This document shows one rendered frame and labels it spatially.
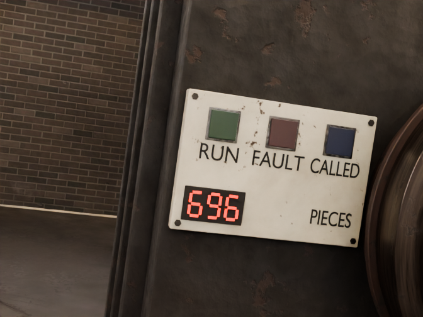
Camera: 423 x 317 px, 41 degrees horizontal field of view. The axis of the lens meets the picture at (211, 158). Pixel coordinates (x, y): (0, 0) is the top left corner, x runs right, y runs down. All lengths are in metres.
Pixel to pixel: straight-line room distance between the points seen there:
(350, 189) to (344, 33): 0.21
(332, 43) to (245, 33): 0.12
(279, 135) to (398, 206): 0.18
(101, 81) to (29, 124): 0.94
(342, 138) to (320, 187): 0.07
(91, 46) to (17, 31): 0.81
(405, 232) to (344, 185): 0.14
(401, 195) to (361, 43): 0.24
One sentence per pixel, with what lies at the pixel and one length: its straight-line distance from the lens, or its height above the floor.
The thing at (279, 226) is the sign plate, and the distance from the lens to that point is 0.76.
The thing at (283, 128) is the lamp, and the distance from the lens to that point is 0.74.
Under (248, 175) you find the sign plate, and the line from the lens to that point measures 0.73.
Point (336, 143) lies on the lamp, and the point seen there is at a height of 1.20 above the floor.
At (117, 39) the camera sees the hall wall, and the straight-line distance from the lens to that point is 6.73.
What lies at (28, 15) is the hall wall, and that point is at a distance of 6.81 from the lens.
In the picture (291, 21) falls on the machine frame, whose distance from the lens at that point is 0.78.
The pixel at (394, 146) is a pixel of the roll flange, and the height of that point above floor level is 1.20.
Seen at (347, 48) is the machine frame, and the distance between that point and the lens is 0.80.
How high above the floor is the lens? 1.19
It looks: 3 degrees down
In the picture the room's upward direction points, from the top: 8 degrees clockwise
